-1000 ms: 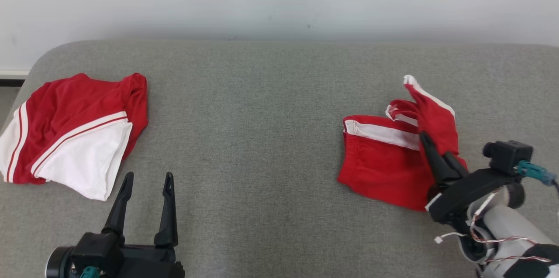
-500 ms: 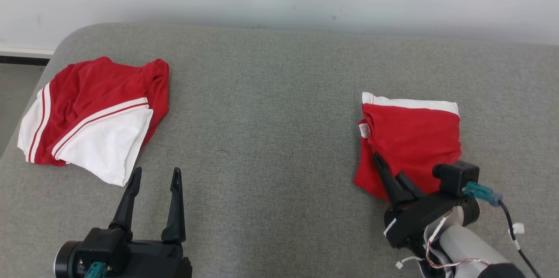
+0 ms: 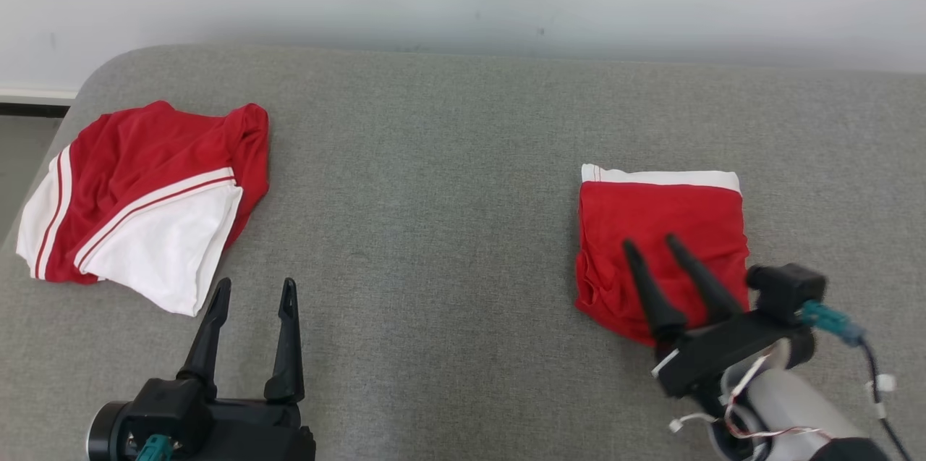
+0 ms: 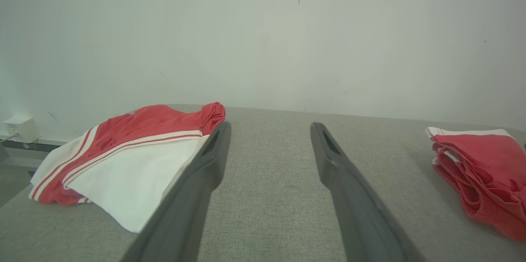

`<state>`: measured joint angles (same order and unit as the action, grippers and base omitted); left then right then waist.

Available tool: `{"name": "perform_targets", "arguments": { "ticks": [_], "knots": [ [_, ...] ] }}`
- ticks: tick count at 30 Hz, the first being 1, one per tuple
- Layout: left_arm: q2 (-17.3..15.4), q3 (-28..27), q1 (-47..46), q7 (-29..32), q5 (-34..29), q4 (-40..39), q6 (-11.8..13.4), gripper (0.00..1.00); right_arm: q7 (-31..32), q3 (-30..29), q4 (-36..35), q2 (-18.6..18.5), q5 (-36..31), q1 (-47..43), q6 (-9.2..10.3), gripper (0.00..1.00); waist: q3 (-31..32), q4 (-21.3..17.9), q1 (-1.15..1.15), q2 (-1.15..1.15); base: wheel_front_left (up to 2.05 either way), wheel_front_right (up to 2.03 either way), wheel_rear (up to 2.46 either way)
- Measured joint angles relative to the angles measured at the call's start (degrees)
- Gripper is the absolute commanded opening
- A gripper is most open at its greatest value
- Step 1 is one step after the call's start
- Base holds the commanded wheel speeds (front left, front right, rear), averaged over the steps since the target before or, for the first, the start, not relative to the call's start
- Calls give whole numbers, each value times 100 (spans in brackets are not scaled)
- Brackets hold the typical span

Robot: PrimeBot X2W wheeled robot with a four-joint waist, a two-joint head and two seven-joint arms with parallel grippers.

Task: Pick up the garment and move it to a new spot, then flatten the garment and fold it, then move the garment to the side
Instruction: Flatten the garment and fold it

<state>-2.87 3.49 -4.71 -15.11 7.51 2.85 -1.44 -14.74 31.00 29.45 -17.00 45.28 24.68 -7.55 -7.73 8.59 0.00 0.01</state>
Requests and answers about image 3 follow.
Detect thin white right gripper wires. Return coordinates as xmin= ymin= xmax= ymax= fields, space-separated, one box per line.
xmin=667 ymin=345 xmax=827 ymax=441

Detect white wall baseboard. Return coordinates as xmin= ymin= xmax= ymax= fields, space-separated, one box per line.
xmin=0 ymin=85 xmax=80 ymax=104

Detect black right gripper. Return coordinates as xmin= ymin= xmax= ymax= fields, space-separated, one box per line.
xmin=622 ymin=232 xmax=815 ymax=399

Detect teal plug left camera cable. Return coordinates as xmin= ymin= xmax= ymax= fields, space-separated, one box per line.
xmin=135 ymin=433 xmax=175 ymax=461

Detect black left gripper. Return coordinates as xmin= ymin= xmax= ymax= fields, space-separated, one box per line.
xmin=173 ymin=276 xmax=318 ymax=461

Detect red shorts with white waistband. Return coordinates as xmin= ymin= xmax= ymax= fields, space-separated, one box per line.
xmin=574 ymin=163 xmax=752 ymax=347

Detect red and white basketball jersey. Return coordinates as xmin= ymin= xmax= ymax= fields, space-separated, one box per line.
xmin=16 ymin=100 xmax=271 ymax=318

